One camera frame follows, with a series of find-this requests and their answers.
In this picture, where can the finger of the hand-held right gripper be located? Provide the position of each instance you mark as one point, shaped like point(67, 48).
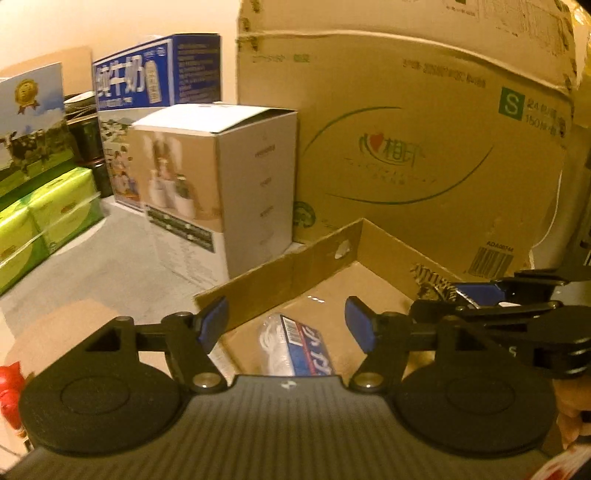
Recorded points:
point(498, 316)
point(480, 293)

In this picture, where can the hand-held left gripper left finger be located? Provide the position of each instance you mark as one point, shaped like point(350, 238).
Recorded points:
point(213, 321)

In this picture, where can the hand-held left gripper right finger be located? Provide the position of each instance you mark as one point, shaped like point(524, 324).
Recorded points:
point(362, 325)

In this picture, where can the blue clear plastic packet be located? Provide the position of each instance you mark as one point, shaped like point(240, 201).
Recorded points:
point(304, 346)

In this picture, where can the shallow cardboard box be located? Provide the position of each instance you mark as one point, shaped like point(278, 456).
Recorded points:
point(300, 263)

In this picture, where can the red figurine toy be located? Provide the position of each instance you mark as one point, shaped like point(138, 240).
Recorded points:
point(9, 385)

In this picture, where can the person's right hand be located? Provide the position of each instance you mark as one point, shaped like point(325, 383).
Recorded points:
point(575, 415)

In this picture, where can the grey blanket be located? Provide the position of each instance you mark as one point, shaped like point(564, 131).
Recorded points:
point(124, 249)

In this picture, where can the red white cloth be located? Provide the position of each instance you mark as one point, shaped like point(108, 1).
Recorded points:
point(561, 466)

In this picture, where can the white humidifier box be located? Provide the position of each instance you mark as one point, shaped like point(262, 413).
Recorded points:
point(254, 184)

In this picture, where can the tan mat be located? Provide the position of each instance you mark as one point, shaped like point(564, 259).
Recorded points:
point(69, 318)

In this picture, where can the large cardboard box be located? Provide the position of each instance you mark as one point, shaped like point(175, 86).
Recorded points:
point(392, 115)

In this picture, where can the dark container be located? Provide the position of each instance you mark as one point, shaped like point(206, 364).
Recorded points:
point(85, 136)

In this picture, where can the blue milk carton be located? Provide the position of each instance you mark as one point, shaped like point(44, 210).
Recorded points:
point(138, 83)

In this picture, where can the yellow plastic bag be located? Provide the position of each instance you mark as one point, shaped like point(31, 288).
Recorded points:
point(584, 55)

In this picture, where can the green cow milk carton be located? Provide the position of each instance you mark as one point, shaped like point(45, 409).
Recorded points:
point(32, 129)

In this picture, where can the brown cardboard panel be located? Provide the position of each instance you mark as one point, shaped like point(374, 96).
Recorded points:
point(69, 64)

